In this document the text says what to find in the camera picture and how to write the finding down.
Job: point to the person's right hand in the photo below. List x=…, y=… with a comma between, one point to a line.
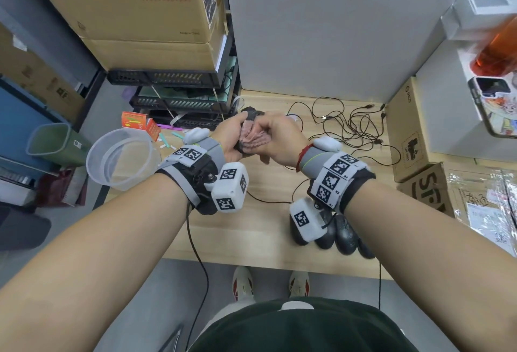
x=286, y=137

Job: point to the person's left hand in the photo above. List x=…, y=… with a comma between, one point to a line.
x=228, y=135

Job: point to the pink fluffy wiping cloth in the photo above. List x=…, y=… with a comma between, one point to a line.
x=254, y=137

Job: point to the person's right forearm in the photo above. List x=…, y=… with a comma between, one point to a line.
x=436, y=267

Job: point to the person's left forearm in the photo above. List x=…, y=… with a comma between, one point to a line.
x=80, y=263

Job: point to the person's left shoe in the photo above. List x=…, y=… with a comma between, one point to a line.
x=242, y=283

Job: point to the person's beige trousers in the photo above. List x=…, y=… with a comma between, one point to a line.
x=220, y=315

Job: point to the person's dark shirt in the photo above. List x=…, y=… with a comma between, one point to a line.
x=282, y=327

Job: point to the grey left wrist sleeve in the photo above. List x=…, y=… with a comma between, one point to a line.
x=214, y=149

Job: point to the grey wrist sleeve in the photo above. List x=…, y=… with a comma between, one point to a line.
x=214, y=149
x=317, y=160

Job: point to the white left wrist puck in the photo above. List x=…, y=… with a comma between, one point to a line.
x=196, y=135

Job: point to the white wrist puck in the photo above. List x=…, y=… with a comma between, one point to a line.
x=327, y=144
x=196, y=135

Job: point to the grey right wrist sleeve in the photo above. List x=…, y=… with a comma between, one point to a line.
x=317, y=160

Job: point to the white right wrist puck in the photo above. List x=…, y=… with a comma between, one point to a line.
x=327, y=144

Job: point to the teal pen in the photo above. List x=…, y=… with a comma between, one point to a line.
x=178, y=135
x=164, y=140

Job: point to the purple plastic strip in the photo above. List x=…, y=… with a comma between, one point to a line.
x=169, y=126

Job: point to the plain orange small box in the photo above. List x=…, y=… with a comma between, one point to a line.
x=152, y=129

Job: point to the black stacked tray rack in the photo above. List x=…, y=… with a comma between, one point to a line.
x=161, y=77

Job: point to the orange box with green print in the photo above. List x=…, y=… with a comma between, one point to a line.
x=134, y=120

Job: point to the plain cardboard box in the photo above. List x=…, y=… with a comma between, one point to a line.
x=149, y=54

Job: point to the small stamped cardboard box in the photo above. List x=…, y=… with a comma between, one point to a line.
x=408, y=129

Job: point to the clear plastic basin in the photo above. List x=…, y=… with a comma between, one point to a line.
x=99, y=162

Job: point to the large white box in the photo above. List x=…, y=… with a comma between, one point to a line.
x=448, y=113

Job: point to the white chest device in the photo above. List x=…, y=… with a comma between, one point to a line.
x=297, y=306

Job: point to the dark red bag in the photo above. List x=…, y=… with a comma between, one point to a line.
x=60, y=186

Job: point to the green trash bin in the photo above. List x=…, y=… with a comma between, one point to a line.
x=48, y=143

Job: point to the large stamped cardboard box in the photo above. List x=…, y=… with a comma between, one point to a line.
x=101, y=4

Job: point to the cardboard box with black logo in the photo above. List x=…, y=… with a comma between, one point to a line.
x=476, y=202

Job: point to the cardboard box with small prints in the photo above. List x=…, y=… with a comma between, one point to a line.
x=36, y=77

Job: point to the blue panel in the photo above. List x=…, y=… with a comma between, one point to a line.
x=20, y=121

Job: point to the phone with colourful case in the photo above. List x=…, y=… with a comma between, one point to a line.
x=494, y=109

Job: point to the grey slatted panel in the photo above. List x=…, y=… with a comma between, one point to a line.
x=16, y=178

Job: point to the orange bottle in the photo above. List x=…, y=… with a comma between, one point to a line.
x=497, y=53

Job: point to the small white boxes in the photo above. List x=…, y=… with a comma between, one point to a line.
x=476, y=12

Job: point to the dark grey padded seat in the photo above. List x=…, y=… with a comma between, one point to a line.
x=20, y=228

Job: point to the left wrist camera rig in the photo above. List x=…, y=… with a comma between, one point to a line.
x=230, y=190

